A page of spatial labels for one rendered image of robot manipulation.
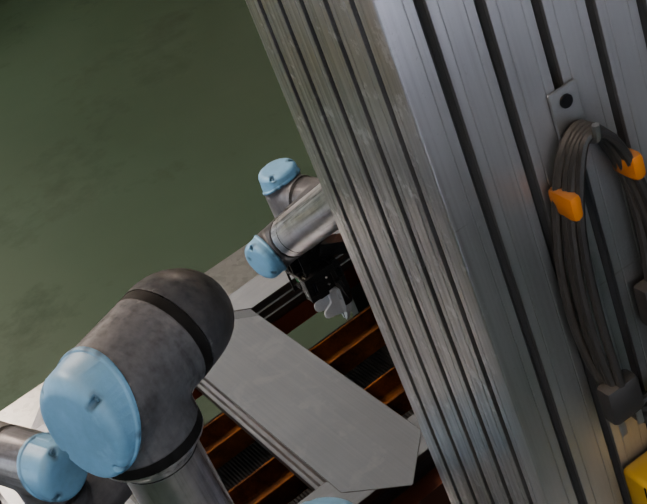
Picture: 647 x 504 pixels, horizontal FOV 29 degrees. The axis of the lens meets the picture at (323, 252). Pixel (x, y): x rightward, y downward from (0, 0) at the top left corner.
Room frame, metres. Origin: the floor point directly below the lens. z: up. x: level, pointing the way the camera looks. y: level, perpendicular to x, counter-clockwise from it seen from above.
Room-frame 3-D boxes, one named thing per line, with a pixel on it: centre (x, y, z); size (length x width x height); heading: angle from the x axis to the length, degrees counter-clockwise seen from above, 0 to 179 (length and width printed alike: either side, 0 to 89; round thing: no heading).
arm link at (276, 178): (1.97, 0.02, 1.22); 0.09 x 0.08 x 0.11; 36
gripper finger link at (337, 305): (1.96, 0.02, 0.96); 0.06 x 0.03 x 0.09; 112
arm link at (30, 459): (1.22, 0.41, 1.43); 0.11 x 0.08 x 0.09; 44
